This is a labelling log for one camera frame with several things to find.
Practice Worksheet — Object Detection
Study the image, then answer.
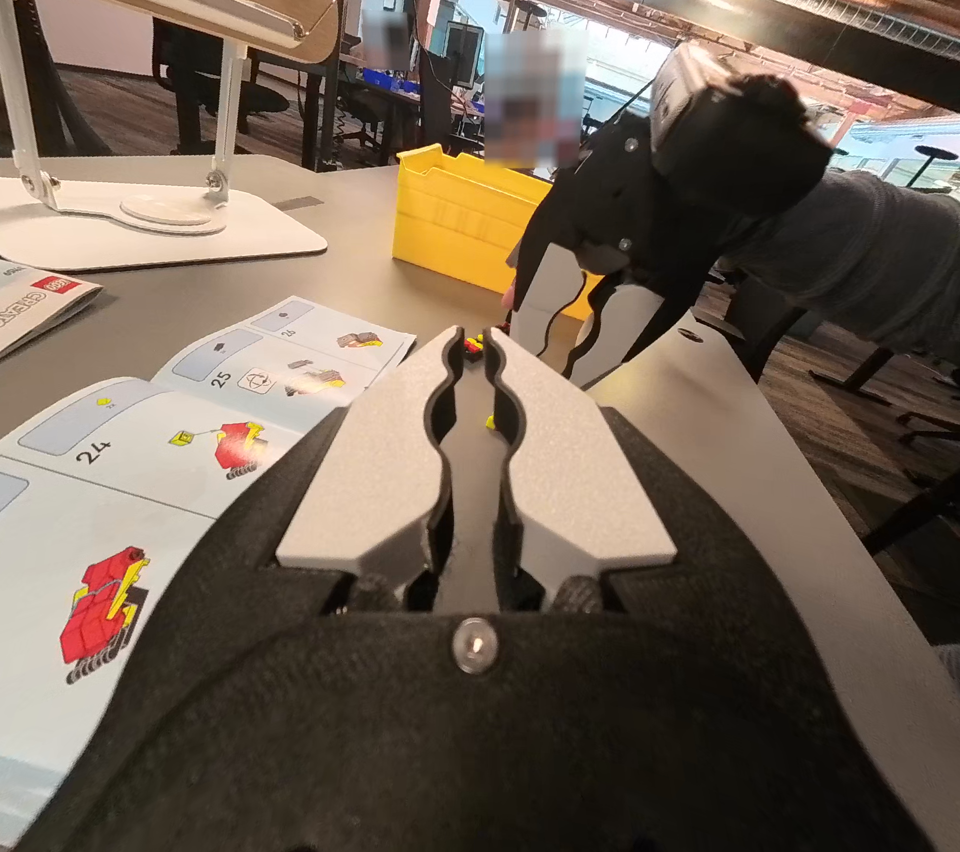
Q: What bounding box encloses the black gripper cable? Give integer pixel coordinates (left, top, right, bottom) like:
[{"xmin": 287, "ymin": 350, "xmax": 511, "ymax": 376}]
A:
[{"xmin": 538, "ymin": 267, "xmax": 588, "ymax": 356}]

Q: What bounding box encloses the black round stool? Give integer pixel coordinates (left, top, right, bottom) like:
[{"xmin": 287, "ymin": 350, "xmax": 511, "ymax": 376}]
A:
[{"xmin": 906, "ymin": 144, "xmax": 960, "ymax": 190}]

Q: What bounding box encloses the person's right forearm grey sleeve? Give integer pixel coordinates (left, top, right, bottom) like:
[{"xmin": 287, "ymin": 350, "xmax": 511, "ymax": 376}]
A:
[{"xmin": 716, "ymin": 168, "xmax": 960, "ymax": 354}]

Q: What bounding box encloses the black chair beside table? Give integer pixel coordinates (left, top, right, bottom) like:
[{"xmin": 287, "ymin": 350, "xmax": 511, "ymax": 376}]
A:
[{"xmin": 703, "ymin": 265, "xmax": 810, "ymax": 385}]

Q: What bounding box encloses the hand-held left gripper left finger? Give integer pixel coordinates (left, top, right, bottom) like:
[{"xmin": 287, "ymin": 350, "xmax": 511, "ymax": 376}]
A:
[{"xmin": 276, "ymin": 325, "xmax": 462, "ymax": 596}]

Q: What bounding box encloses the black office chair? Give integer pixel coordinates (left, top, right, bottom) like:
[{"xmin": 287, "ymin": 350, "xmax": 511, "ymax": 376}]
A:
[{"xmin": 152, "ymin": 18, "xmax": 291, "ymax": 154}]

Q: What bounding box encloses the yellow plastic bin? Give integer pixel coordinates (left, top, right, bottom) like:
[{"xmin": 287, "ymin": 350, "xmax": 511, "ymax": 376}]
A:
[{"xmin": 393, "ymin": 144, "xmax": 603, "ymax": 322}]

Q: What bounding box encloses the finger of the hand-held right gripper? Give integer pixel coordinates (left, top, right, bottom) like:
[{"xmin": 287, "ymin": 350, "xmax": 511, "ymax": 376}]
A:
[
  {"xmin": 510, "ymin": 244, "xmax": 603, "ymax": 362},
  {"xmin": 561, "ymin": 278, "xmax": 697, "ymax": 389}
]

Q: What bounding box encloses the closed lego leaflet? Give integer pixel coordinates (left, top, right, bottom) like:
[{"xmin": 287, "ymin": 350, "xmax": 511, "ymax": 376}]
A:
[{"xmin": 0, "ymin": 259, "xmax": 105, "ymax": 359}]

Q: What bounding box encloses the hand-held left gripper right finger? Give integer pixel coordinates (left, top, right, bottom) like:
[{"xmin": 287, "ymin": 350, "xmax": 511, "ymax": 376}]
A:
[{"xmin": 483, "ymin": 325, "xmax": 678, "ymax": 605}]

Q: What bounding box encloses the open lego instruction booklet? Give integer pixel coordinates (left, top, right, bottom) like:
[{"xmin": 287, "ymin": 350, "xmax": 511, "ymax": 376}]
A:
[{"xmin": 0, "ymin": 295, "xmax": 418, "ymax": 817}]

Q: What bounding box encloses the black table leg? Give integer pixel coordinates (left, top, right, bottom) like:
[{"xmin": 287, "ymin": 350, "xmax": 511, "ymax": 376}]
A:
[{"xmin": 862, "ymin": 409, "xmax": 960, "ymax": 559}]

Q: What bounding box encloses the black tripod stand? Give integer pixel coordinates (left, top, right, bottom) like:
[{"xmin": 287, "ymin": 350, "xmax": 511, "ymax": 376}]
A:
[{"xmin": 321, "ymin": 0, "xmax": 370, "ymax": 172}]

